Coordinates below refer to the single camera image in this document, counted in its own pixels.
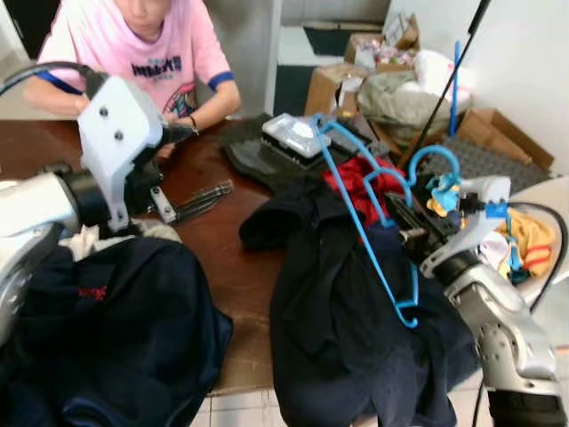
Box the brown wooden table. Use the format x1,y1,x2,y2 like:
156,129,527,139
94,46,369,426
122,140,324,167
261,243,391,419
0,118,485,397

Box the flat open cardboard box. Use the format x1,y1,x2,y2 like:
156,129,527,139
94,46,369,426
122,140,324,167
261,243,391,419
458,107,555,173

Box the black doormat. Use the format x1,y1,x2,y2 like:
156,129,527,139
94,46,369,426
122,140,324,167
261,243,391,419
302,22,383,59

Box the white plastic bag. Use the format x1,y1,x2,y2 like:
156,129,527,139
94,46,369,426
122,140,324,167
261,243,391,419
413,49,477,103

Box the black flat tray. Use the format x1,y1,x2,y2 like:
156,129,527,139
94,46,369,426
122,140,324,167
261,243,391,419
222,114,379,192

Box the white grey clothes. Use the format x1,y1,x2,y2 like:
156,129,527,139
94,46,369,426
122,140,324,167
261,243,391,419
69,218,183,261

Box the black pole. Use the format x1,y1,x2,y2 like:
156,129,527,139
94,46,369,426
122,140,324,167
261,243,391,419
398,0,494,170

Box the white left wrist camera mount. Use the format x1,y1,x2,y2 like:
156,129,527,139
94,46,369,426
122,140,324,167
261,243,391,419
76,76,166,234

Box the person in pink shirt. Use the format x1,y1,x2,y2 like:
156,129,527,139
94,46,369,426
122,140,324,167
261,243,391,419
37,0,234,121

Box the person's left hand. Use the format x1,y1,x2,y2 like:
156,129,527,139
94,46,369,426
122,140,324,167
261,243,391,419
156,105,198,161

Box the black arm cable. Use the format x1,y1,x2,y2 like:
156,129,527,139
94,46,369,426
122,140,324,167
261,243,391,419
498,200,569,312
0,60,108,99

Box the white chair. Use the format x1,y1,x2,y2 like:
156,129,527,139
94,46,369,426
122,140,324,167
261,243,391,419
511,173,569,352

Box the navy polo with red logo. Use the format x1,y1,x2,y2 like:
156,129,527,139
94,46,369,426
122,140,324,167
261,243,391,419
0,233,235,427

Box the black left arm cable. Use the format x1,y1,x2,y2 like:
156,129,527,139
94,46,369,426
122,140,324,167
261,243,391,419
0,60,108,99

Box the clear plastic box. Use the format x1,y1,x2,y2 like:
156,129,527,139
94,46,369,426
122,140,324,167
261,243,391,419
262,113,333,161

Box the plain cardboard box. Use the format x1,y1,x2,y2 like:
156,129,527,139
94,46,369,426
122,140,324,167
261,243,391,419
304,62,367,118

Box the yellow orange garment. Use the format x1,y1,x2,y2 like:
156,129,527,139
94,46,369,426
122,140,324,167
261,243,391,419
480,209,559,281

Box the red cloth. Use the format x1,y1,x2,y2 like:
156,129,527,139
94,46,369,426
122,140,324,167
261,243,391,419
322,157,407,223

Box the olive fabric bag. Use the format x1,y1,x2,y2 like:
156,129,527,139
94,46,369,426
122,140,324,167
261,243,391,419
358,69,450,134

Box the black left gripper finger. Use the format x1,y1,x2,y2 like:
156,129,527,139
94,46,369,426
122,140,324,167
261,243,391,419
158,121,200,149
173,180,235,223

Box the blue stick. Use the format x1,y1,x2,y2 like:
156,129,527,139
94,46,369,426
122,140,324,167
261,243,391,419
450,40,464,139

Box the blue plastic hanger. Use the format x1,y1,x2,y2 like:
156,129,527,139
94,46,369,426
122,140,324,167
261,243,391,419
309,113,463,330

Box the black mesh mat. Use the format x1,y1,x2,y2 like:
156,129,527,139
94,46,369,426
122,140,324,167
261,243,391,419
440,133,534,192

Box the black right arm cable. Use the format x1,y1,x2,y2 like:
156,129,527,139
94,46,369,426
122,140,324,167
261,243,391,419
498,200,569,312

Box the open cardboard box with items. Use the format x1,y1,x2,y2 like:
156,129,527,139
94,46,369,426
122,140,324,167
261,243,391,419
345,12,422,74

